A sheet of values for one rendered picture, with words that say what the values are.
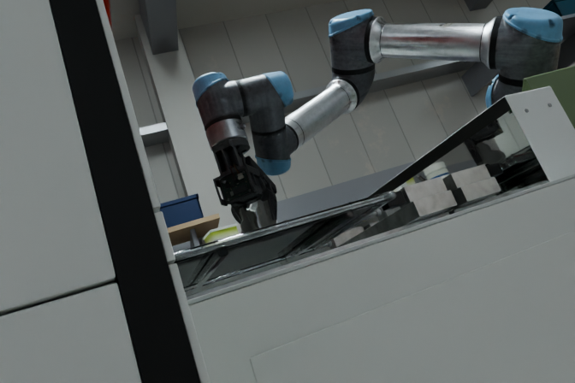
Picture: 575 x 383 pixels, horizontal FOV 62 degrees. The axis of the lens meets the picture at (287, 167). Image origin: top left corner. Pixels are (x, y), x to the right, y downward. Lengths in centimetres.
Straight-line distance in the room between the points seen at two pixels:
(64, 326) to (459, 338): 37
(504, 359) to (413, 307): 10
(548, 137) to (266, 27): 390
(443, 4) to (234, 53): 223
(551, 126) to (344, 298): 45
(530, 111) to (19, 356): 69
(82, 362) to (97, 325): 1
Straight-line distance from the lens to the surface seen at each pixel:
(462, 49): 118
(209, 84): 96
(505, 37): 115
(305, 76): 431
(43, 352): 22
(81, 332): 22
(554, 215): 63
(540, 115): 78
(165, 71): 387
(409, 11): 509
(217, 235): 121
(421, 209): 81
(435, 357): 49
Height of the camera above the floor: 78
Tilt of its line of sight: 16 degrees up
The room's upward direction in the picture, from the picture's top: 20 degrees counter-clockwise
